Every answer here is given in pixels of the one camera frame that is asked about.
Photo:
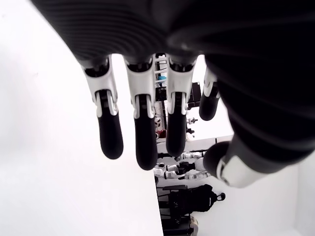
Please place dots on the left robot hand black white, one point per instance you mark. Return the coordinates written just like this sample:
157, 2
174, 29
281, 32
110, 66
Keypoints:
172, 29

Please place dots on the white metal rack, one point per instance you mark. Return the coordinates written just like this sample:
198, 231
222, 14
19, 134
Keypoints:
160, 68

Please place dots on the black box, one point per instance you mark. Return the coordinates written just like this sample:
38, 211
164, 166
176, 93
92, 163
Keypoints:
195, 94

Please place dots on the black backpack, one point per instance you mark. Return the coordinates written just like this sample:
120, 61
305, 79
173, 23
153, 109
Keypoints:
204, 199

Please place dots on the black chair with armrests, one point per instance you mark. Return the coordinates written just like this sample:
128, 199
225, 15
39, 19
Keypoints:
174, 204

